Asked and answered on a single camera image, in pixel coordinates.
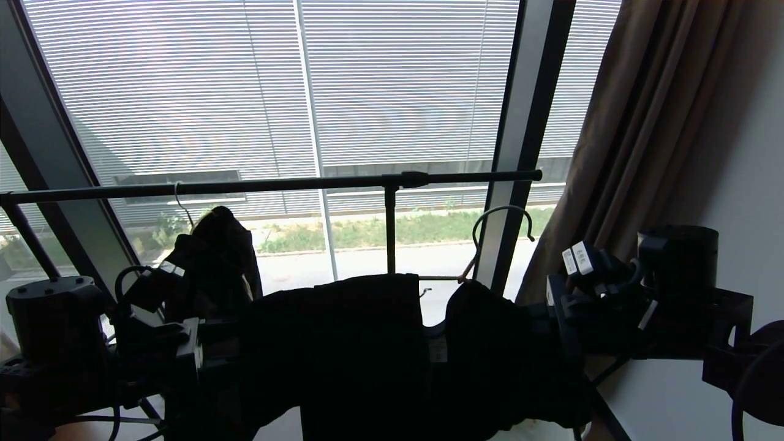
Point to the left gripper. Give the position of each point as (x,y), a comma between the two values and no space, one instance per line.
(159,355)

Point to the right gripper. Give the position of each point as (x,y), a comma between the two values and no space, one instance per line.
(566,324)

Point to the black garment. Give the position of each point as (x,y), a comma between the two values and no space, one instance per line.
(220,263)
(367,355)

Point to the pink clothes hanger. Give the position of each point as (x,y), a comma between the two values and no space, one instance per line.
(181,205)
(476,245)

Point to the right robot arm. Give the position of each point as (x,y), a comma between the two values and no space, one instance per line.
(692,294)

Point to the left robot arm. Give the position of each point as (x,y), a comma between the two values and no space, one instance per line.
(55,343)

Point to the black clothes rack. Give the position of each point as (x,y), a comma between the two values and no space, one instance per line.
(275,184)

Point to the window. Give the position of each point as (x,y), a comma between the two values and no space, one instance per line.
(527,122)

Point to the brown curtain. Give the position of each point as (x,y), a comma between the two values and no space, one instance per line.
(643,122)

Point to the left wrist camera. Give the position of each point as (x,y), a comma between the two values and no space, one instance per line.
(153,288)

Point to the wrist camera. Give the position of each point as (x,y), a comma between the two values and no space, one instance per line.
(600,263)
(153,288)

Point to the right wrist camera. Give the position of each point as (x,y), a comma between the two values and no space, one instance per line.
(600,263)

